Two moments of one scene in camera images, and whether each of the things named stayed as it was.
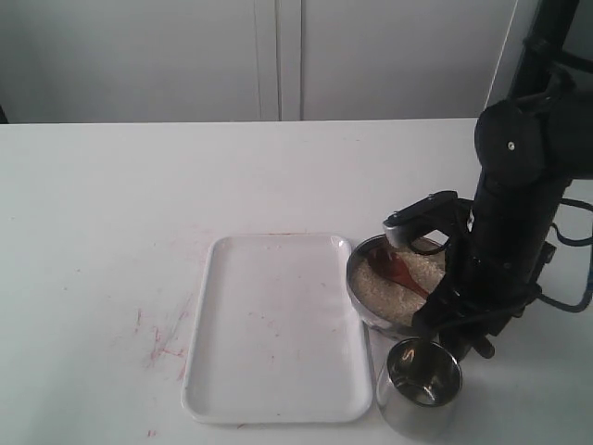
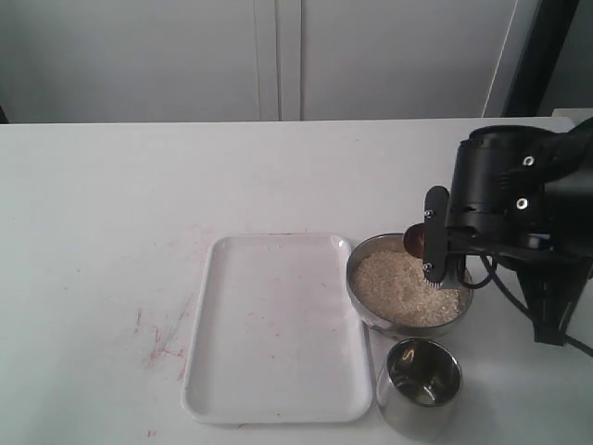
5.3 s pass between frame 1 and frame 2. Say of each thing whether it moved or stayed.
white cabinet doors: stayed
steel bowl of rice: stayed
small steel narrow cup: stayed
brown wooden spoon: moved
